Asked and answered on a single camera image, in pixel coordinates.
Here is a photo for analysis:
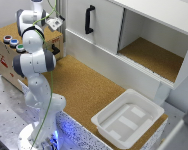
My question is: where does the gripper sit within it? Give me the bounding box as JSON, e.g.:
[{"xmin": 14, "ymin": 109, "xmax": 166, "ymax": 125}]
[{"xmin": 45, "ymin": 15, "xmax": 66, "ymax": 33}]

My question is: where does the wooden drawer box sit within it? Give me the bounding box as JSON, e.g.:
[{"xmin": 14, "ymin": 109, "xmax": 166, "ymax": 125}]
[{"xmin": 0, "ymin": 22, "xmax": 65, "ymax": 92}]

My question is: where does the green button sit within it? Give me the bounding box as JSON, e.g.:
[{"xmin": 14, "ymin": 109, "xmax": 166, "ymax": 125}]
[{"xmin": 15, "ymin": 43, "xmax": 26, "ymax": 54}]

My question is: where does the blue button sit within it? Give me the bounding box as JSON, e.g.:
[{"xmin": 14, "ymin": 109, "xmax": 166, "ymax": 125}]
[{"xmin": 9, "ymin": 38, "xmax": 20, "ymax": 48}]

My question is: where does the red button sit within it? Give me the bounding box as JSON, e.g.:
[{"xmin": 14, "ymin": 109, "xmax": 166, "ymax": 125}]
[{"xmin": 2, "ymin": 34, "xmax": 12, "ymax": 44}]

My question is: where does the white sliding door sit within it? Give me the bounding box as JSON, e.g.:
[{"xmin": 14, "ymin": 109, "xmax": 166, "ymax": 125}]
[{"xmin": 66, "ymin": 0, "xmax": 125, "ymax": 56}]

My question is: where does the white cabinet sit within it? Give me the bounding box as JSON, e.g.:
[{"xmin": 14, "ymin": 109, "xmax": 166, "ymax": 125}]
[{"xmin": 62, "ymin": 0, "xmax": 188, "ymax": 108}]

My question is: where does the white plastic box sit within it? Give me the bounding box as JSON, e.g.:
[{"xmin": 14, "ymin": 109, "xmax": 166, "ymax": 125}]
[{"xmin": 90, "ymin": 88, "xmax": 166, "ymax": 150}]

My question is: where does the black door handle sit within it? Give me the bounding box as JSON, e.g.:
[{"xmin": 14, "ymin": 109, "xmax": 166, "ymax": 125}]
[{"xmin": 84, "ymin": 4, "xmax": 96, "ymax": 35}]

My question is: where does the green cable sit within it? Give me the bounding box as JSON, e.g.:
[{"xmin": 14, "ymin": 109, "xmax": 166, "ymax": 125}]
[{"xmin": 29, "ymin": 0, "xmax": 62, "ymax": 150}]

